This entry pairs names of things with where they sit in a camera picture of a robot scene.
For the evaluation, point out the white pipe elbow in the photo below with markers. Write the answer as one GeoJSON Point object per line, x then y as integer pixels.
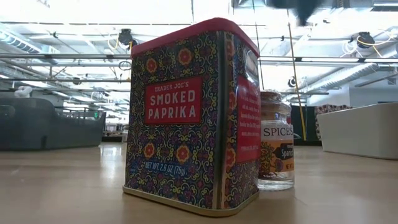
{"type": "Point", "coordinates": [23, 91]}

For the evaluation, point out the white plastic bin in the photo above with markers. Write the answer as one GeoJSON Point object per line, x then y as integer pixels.
{"type": "Point", "coordinates": [357, 133]}

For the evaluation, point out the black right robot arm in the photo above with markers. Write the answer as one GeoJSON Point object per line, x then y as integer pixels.
{"type": "Point", "coordinates": [303, 9]}

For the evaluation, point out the cork-lidded glass spice jar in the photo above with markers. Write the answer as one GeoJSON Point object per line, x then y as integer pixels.
{"type": "Point", "coordinates": [276, 149]}

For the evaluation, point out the red-lidded smoked paprika tin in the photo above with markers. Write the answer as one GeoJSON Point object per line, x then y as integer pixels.
{"type": "Point", "coordinates": [177, 130]}

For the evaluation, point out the dark grey plastic bin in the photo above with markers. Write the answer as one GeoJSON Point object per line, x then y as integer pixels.
{"type": "Point", "coordinates": [46, 124]}

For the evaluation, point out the grey overhead metal rail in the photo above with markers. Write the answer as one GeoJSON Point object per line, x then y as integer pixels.
{"type": "Point", "coordinates": [62, 56]}

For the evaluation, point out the small black hanging fixture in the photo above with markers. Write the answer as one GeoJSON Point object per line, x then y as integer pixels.
{"type": "Point", "coordinates": [292, 82]}

